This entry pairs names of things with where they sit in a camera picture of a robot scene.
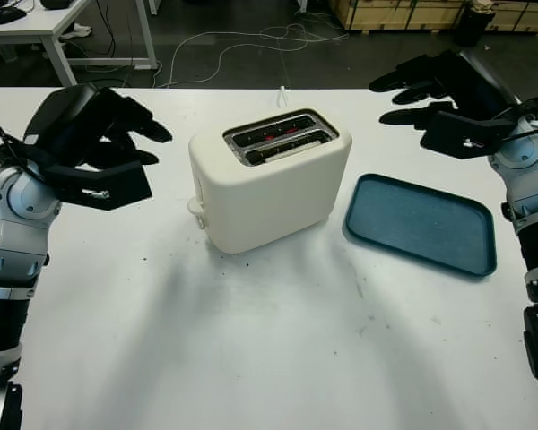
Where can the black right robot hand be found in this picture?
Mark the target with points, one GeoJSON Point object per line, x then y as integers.
{"type": "Point", "coordinates": [471, 85]}

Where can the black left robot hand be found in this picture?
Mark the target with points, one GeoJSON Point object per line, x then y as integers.
{"type": "Point", "coordinates": [72, 121]}

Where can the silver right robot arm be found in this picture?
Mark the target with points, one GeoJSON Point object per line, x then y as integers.
{"type": "Point", "coordinates": [531, 188]}

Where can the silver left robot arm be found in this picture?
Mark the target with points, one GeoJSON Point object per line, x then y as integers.
{"type": "Point", "coordinates": [13, 233]}

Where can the dark blue plastic tray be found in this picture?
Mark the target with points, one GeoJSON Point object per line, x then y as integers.
{"type": "Point", "coordinates": [417, 224]}

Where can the silver toaster knob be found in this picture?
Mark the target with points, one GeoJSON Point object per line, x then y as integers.
{"type": "Point", "coordinates": [201, 222]}

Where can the cream white two-slot toaster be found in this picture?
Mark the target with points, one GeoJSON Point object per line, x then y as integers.
{"type": "Point", "coordinates": [273, 201]}

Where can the black waste bin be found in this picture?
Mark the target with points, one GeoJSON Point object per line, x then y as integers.
{"type": "Point", "coordinates": [475, 27]}

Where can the white shoes under desk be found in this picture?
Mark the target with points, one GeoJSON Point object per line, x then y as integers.
{"type": "Point", "coordinates": [80, 31]}

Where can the stacked wooden crates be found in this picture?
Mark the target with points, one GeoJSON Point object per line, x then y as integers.
{"type": "Point", "coordinates": [408, 13]}

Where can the white office desk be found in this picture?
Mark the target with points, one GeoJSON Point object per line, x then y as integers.
{"type": "Point", "coordinates": [36, 27]}

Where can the black device on desk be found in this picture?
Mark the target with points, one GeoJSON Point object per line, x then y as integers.
{"type": "Point", "coordinates": [56, 3]}

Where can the black computer mouse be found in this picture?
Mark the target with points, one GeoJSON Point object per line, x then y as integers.
{"type": "Point", "coordinates": [9, 15]}

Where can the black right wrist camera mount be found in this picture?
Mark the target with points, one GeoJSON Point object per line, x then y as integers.
{"type": "Point", "coordinates": [471, 136]}

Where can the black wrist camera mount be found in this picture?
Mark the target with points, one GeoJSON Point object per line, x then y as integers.
{"type": "Point", "coordinates": [471, 136]}
{"type": "Point", "coordinates": [112, 188]}

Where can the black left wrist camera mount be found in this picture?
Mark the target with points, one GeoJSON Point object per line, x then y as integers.
{"type": "Point", "coordinates": [112, 188]}

